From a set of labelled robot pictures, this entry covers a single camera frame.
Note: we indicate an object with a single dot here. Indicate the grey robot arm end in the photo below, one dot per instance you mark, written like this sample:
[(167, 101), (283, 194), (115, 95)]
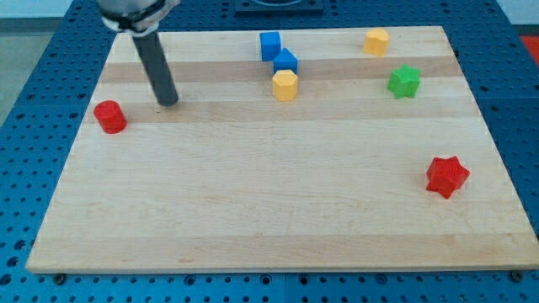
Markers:
[(138, 17)]

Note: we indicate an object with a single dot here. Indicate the blue triangle block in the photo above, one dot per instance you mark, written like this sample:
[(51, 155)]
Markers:
[(285, 60)]

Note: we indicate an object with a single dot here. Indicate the yellow hexagon block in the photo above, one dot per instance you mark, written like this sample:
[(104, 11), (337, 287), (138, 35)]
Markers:
[(285, 85)]

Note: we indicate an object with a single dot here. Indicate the blue cube block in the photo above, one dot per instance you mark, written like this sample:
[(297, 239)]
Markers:
[(270, 45)]

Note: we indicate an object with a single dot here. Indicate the wooden board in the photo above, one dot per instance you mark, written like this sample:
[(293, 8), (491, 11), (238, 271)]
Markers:
[(232, 180)]

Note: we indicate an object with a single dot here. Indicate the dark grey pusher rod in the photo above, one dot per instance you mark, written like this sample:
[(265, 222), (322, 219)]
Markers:
[(150, 51)]

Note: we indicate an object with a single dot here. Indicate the green star block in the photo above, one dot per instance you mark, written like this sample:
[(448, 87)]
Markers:
[(404, 81)]

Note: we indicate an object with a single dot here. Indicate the yellow heart block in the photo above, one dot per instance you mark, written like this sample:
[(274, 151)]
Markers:
[(376, 42)]

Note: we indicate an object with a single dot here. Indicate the red cylinder block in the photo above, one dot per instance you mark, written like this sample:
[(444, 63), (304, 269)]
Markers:
[(110, 117)]

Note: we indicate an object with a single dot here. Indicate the red star block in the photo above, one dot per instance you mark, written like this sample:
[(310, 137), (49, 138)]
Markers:
[(446, 175)]

